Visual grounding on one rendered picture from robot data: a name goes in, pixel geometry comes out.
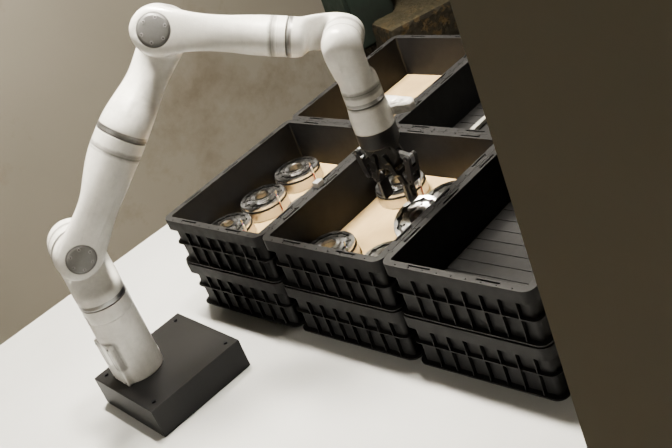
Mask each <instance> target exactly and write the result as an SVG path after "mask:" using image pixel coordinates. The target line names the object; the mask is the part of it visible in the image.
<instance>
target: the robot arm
mask: <svg viewBox="0 0 672 448"><path fill-rule="evenodd" d="M129 35H130V38H131V40H132V42H133V44H134V45H135V47H136V49H135V52H134V55H133V58H132V62H131V64H130V67H129V70H128V72H127V74H126V76H125V78H124V79H123V81H122V83H121V84H120V86H119V87H118V88H117V90H116V91H115V93H114V94H113V96H112V97H111V99H110V100H109V102H108V103H107V105H106V107H105V108H104V110H103V112H102V114H101V116H100V118H99V120H98V122H97V125H96V127H95V130H94V133H93V135H92V138H91V140H90V143H89V146H88V149H87V153H86V158H85V163H84V169H83V177H82V185H81V192H80V196H79V200H78V204H77V206H76V209H75V211H74V214H73V216H72V218H66V219H63V220H61V221H59V222H58V223H56V224H55V225H54V226H53V227H52V229H51V230H50V232H49V234H48V237H47V249H48V252H49V255H50V257H51V259H52V261H53V263H54V266H55V267H56V269H57V270H58V271H59V273H60V274H61V276H62V278H63V279H64V281H65V283H66V285H67V287H68V289H69V291H70V293H71V294H72V296H73V298H74V300H75V302H76V304H77V305H78V307H79V309H80V311H81V312H82V314H83V316H84V318H85V319H86V321H87V323H88V325H89V327H90V328H91V330H92V332H93V334H94V335H95V337H96V338H95V339H94V342H95V345H96V346H97V347H98V349H99V351H100V353H101V354H102V356H103V358H104V360H105V361H106V363H107V365H108V367H109V369H110V370H111V372H112V374H113V377H114V378H116V379H118V380H119V381H121V382H123V383H124V384H126V385H127V386H131V385H133V384H134V383H136V382H139V381H142V380H144V379H146V378H148V377H149V376H151V375H152V374H153V373H155V372H156V371H157V370H158V368H159V367H160V366H161V364H162V361H163V356H162V354H161V352H160V350H159V348H158V346H157V344H156V343H155V341H154V339H153V337H152V335H151V333H150V331H149V329H148V328H147V326H146V324H145V322H144V320H143V318H142V316H141V314H140V312H139V311H138V309H137V307H136V305H135V303H134V301H133V299H132V297H131V295H130V294H129V292H128V290H127V288H126V286H125V284H124V282H123V280H122V278H121V276H120V275H119V273H118V271H117V269H116V267H115V265H114V264H113V262H112V260H111V258H110V256H109V255H108V253H107V248H108V244H109V240H110V237H111V233H112V230H113V226H114V222H115V219H116V216H117V213H118V211H119V208H120V206H121V204H122V201H123V199H124V197H125V195H126V192H127V190H128V188H129V185H130V183H131V180H132V178H133V175H134V173H135V171H136V168H137V166H138V164H139V162H140V159H141V157H142V154H143V152H144V149H145V147H146V144H147V141H148V138H149V135H150V133H151V130H152V127H153V124H154V121H155V118H156V116H157V113H158V109H159V106H160V103H161V100H162V96H163V93H164V91H165V88H166V86H167V84H168V81H169V79H170V77H171V75H172V73H173V71H174V69H175V67H176V65H177V64H178V62H179V60H180V58H181V56H182V54H183V52H195V51H214V52H228V53H238V54H247V55H256V56H269V57H288V58H297V57H302V56H304V55H305V54H306V53H307V52H309V51H315V50H322V54H323V57H324V60H325V62H326V64H327V66H328V68H329V70H330V72H331V74H332V75H333V77H334V79H335V80H336V82H337V83H338V85H339V88H340V91H341V94H342V97H343V99H344V102H345V105H346V107H347V111H348V115H349V119H350V122H351V125H352V128H353V130H354V133H355V136H356V138H357V141H358V144H359V147H358V148H357V149H356V150H354V152H353V153H354V155H355V157H356V159H357V161H358V162H359V164H360V166H361V168H362V170H363V172H364V174H365V176H366V177H367V178H370V177H372V178H373V179H374V181H375V182H377V184H378V187H379V189H380V192H381V194H382V195H383V198H386V199H388V198H389V197H390V196H391V195H392V194H393V189H392V187H391V184H390V181H389V178H388V176H385V175H386V169H387V170H389V171H390V172H391V174H392V175H393V176H394V177H397V178H398V180H399V181H400V183H401V184H402V185H403V186H402V188H403V191H404V194H405V196H406V199H407V202H408V203H413V202H414V201H415V200H416V199H417V197H418V193H417V190H416V187H415V184H414V183H415V182H416V181H417V180H418V179H419V178H420V177H421V174H420V168H419V162H418V157H417V153H416V151H414V150H412V151H411V152H410V153H409V152H406V151H404V150H403V148H402V147H401V146H400V144H399V135H400V133H399V130H398V127H397V124H396V121H395V118H394V115H395V114H400V113H405V112H409V111H412V110H413V109H414V108H416V104H415V101H414V99H413V98H412V97H408V96H396V95H385V94H384V91H383V88H382V86H381V83H380V80H379V78H378V75H377V73H376V71H375V69H374V68H373V67H371V66H370V65H369V63H368V60H367V58H366V55H365V52H364V48H363V43H364V38H365V28H364V25H363V23H362V22H361V21H360V20H359V19H358V18H357V17H356V16H354V15H351V14H348V13H342V12H330V13H321V14H313V15H307V16H301V17H297V16H283V15H216V14H203V13H195V12H190V11H185V10H181V9H180V8H178V7H176V6H173V5H170V4H164V3H151V4H148V5H145V6H143V7H141V8H140V9H139V10H137V11H136V13H135V14H134V15H133V17H132V18H131V21H130V24H129ZM367 164H369V165H370V167H371V169H370V170H369V169H368V167H367ZM400 164H401V167H400V168H399V169H398V170H396V168H397V167H398V166H399V165H400ZM403 172H404V173H405V174H406V178H404V177H403V175H402V173H403ZM413 172H414V174H413Z"/></svg>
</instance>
